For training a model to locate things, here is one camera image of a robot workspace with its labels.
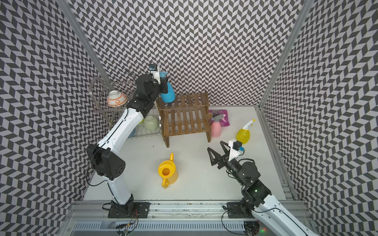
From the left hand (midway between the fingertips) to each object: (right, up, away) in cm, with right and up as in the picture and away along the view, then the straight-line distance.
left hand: (164, 78), depth 78 cm
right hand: (+26, -36, -8) cm, 45 cm away
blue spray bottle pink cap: (+2, -9, +5) cm, 11 cm away
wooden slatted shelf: (+12, -19, +19) cm, 29 cm away
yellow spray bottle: (+47, -32, +14) cm, 58 cm away
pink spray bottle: (+30, -27, +14) cm, 42 cm away
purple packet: (+30, -17, +30) cm, 46 cm away
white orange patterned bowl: (-27, -11, +2) cm, 29 cm away
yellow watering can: (+2, -49, -2) cm, 49 cm away
